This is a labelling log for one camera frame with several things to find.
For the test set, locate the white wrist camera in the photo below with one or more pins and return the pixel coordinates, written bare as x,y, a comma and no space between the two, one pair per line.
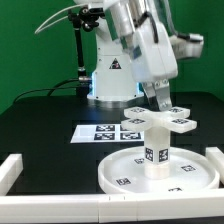
187,47

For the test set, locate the white right fence bar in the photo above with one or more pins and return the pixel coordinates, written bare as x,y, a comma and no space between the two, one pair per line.
216,157

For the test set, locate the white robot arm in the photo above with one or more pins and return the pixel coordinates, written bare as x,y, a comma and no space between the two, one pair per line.
113,84

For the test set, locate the white round table top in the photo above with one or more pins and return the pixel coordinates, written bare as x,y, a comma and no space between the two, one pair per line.
131,171

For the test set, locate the white marker tag sheet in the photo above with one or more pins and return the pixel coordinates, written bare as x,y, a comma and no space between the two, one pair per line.
102,133

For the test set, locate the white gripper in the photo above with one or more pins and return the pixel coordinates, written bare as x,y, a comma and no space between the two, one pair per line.
152,61

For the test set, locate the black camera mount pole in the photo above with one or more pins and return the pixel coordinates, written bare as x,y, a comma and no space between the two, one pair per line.
81,46

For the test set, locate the white left fence bar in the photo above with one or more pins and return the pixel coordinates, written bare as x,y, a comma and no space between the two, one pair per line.
10,170

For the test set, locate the white cross table base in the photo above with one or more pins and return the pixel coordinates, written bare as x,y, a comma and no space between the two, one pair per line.
140,119

